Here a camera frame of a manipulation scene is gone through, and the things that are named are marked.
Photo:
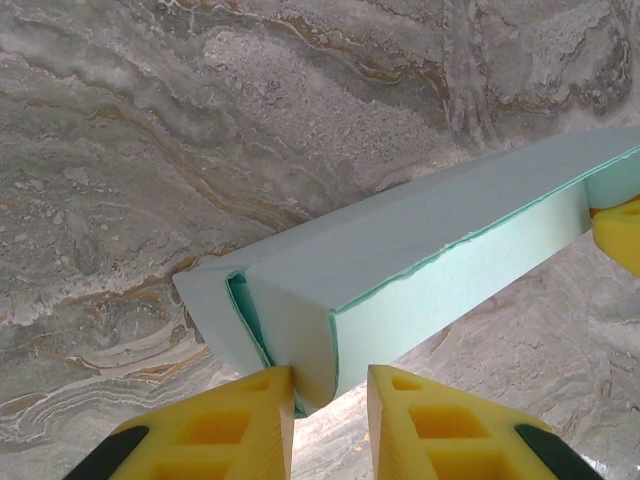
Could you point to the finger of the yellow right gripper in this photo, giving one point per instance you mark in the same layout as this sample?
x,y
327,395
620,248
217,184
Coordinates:
x,y
620,235

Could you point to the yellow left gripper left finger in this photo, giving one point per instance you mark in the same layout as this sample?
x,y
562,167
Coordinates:
x,y
210,430

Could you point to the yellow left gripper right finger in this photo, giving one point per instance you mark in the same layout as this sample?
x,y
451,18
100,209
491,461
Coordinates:
x,y
450,430

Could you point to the teal paper box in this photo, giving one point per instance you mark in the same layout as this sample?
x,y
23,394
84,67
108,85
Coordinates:
x,y
400,260

